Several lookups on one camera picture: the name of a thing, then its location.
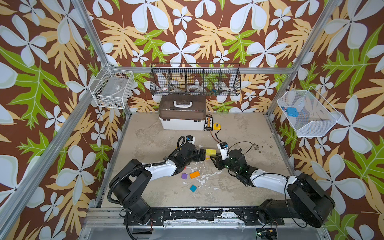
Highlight white wire basket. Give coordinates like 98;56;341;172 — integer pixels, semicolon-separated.
277;90;342;138
90;68;135;109

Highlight orange rectangular wood block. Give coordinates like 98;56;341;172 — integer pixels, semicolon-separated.
190;171;200;179

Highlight blue small device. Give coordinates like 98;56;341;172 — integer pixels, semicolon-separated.
285;107;299;118

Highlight aluminium frame post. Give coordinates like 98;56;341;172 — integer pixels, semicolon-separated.
266;0;342;117

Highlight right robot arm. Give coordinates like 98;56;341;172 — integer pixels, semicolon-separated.
210;148;336;228

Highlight white storage box brown lid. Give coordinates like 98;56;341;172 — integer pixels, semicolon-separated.
159;94;207;131

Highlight yellow tape measure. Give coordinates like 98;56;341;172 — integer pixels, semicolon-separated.
213;123;222;131

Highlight white wire basket left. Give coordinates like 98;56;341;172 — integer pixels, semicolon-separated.
90;68;135;109

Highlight teal cube wood block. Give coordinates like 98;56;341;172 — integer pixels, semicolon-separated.
190;185;197;193

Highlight purple cube wood block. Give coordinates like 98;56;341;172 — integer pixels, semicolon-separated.
181;173;188;180

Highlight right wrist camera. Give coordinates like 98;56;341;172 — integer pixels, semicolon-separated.
218;142;229;161

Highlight black wire wall basket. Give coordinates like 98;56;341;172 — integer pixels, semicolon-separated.
149;63;242;96

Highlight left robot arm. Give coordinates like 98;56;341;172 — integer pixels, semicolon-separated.
107;142;206;224

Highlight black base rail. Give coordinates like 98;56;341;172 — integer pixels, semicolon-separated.
143;206;284;226

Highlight white wire basket right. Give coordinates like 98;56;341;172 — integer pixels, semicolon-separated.
277;90;342;138

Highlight lime cube block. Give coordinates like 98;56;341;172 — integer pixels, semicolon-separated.
206;149;217;156

